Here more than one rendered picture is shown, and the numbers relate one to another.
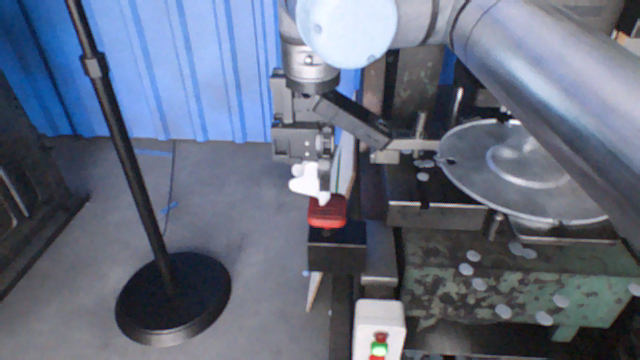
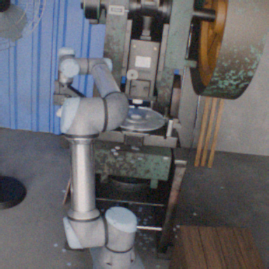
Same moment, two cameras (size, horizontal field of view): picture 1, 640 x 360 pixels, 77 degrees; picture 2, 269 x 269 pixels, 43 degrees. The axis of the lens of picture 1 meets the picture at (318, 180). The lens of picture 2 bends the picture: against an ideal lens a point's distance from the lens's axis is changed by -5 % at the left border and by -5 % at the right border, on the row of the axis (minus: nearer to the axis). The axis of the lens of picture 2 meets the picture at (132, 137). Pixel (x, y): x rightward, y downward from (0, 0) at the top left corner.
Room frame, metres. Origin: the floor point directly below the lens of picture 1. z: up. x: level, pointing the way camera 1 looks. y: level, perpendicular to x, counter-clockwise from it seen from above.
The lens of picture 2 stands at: (-1.12, -0.16, 1.50)
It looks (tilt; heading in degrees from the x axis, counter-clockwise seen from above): 26 degrees down; 354
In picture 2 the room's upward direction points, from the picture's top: 7 degrees clockwise
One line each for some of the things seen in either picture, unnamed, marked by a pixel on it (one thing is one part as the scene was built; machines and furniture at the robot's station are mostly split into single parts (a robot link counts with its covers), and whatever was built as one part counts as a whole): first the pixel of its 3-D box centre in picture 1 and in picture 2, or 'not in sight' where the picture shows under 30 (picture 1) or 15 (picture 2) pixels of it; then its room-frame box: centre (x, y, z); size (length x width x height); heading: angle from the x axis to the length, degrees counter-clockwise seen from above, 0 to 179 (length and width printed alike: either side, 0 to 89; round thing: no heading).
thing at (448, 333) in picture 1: (453, 280); (127, 181); (0.69, -0.36, 0.31); 0.43 x 0.42 x 0.01; 86
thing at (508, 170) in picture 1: (527, 163); (136, 117); (0.55, -0.35, 0.78); 0.29 x 0.29 x 0.01
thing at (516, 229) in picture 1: (525, 212); (134, 133); (0.51, -0.35, 0.72); 0.25 x 0.14 x 0.14; 176
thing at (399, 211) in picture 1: (490, 171); (134, 126); (0.68, -0.36, 0.68); 0.45 x 0.30 x 0.06; 86
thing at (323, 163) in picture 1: (324, 163); not in sight; (0.45, -0.01, 0.86); 0.05 x 0.02 x 0.09; 176
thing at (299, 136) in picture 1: (306, 115); (63, 92); (0.48, 0.02, 0.92); 0.09 x 0.08 x 0.12; 86
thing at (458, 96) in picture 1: (457, 99); not in sight; (0.75, -0.28, 0.81); 0.02 x 0.02 x 0.14; 86
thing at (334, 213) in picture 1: (327, 222); not in sight; (0.47, -0.01, 0.72); 0.07 x 0.06 x 0.08; 176
